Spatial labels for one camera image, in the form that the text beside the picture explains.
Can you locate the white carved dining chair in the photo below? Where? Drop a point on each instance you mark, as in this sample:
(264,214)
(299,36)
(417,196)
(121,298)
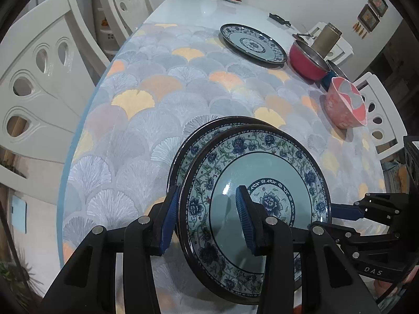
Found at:
(343,47)
(127,3)
(49,78)
(383,111)

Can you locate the tan insulated tumbler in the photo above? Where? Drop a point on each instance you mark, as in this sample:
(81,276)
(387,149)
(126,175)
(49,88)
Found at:
(325,41)

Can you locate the red steel-lined bowl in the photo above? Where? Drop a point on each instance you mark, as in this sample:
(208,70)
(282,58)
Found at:
(304,62)

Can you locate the blue floral ceramic plate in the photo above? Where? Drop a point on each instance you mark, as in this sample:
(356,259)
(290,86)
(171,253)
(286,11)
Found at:
(229,170)
(252,44)
(193,137)

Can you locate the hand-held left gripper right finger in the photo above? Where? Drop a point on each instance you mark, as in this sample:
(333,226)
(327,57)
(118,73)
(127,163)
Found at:
(245,216)

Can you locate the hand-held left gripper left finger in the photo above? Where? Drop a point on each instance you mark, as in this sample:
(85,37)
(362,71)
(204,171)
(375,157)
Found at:
(170,217)

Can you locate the yellow hanging wall ornaments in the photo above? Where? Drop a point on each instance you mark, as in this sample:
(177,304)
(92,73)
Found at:
(360,30)

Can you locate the white storage stand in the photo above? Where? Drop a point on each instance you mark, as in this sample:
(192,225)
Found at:
(106,32)

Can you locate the patterned cushion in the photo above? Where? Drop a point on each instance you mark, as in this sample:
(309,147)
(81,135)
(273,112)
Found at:
(394,176)

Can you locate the black plastic frame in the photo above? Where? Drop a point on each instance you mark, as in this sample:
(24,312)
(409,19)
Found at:
(278,19)

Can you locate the fan-pattern table mat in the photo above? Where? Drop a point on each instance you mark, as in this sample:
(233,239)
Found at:
(147,104)

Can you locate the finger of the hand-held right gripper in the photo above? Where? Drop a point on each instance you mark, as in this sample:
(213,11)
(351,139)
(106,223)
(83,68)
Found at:
(343,212)
(366,243)

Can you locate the pink patterned bowl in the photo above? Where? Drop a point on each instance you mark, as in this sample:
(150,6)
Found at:
(340,111)

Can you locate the person's right hand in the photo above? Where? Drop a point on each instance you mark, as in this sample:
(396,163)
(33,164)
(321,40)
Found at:
(386,287)

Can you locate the small framed picture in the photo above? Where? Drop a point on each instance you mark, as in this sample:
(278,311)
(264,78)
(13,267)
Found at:
(368,18)
(378,2)

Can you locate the folding phone stand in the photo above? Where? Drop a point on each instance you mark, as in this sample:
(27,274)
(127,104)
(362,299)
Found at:
(302,36)

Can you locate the blue steel-lined bowl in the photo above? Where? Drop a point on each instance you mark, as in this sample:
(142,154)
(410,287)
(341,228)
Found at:
(328,79)

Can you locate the green potted plant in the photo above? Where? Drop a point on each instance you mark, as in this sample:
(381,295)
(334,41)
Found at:
(13,268)

